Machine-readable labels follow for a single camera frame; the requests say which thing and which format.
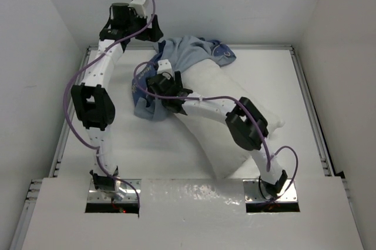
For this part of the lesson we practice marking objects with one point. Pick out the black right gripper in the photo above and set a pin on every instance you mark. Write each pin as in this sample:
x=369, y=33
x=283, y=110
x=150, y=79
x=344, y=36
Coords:
x=178, y=80

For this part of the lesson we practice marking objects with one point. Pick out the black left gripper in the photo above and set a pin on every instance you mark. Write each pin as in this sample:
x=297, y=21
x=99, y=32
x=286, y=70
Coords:
x=153, y=34

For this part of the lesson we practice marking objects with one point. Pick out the blue patterned pillowcase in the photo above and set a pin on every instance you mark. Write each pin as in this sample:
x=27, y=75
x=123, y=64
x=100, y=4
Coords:
x=182, y=53

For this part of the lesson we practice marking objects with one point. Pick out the white pillow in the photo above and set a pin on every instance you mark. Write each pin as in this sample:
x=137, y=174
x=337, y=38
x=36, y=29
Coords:
x=209, y=80

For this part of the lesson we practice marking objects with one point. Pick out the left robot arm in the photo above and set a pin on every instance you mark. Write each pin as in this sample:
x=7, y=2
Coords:
x=92, y=103

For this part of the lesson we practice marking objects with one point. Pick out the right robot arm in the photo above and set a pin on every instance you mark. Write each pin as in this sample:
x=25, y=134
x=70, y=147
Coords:
x=246, y=124

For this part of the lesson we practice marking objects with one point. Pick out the white front cover board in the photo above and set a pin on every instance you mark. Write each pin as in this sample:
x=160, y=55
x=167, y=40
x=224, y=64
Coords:
x=179, y=214

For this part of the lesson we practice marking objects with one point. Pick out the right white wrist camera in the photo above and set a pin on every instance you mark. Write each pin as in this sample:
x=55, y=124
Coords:
x=164, y=67

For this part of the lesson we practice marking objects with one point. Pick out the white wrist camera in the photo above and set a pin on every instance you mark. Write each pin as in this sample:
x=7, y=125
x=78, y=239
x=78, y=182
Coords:
x=164, y=67
x=140, y=7

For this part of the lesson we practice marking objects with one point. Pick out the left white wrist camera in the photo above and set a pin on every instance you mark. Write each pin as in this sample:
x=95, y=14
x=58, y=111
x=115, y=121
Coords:
x=140, y=7

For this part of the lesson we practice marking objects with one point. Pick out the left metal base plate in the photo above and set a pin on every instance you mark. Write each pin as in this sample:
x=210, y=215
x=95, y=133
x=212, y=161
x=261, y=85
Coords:
x=123, y=195

